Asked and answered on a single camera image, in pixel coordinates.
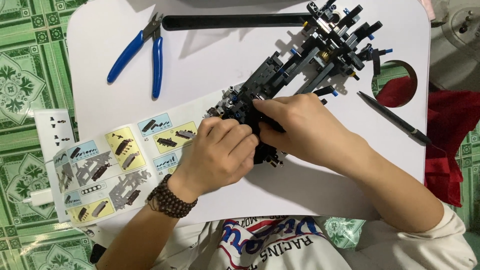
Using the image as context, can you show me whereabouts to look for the blue handled cutting pliers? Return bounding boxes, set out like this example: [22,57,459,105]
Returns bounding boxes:
[107,12,164,99]

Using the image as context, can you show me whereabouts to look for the white power strip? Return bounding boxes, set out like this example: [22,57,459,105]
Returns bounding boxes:
[33,109,76,223]

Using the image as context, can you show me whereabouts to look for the white fan base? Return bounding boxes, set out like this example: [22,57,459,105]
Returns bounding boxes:
[427,0,480,92]

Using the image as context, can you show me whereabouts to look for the black phone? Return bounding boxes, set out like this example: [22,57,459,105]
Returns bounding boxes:
[89,243,107,264]

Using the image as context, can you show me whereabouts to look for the building instruction booklet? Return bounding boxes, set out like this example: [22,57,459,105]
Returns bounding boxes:
[53,112,199,227]

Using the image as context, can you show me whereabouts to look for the black grey brick model chassis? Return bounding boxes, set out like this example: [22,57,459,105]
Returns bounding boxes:
[206,0,394,168]

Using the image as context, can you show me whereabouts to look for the person's right hand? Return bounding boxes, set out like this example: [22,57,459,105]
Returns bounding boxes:
[252,93,370,177]

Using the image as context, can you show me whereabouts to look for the white lap table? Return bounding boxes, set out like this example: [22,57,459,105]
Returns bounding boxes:
[67,0,431,241]

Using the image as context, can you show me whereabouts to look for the black pen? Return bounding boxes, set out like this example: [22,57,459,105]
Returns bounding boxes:
[358,91,433,146]

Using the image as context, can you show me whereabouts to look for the white printed shirt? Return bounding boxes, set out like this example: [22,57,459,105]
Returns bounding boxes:
[150,200,478,270]

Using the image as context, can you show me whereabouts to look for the person's left hand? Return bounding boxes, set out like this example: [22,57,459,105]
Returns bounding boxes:
[171,116,260,197]

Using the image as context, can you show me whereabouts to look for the red cloth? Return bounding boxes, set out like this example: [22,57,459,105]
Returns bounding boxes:
[375,76,480,208]

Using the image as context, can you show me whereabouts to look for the white charger plug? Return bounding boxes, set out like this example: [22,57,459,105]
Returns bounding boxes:
[22,188,54,206]

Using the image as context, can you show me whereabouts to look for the brown wooden bead bracelet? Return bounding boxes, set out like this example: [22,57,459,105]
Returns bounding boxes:
[147,173,198,219]

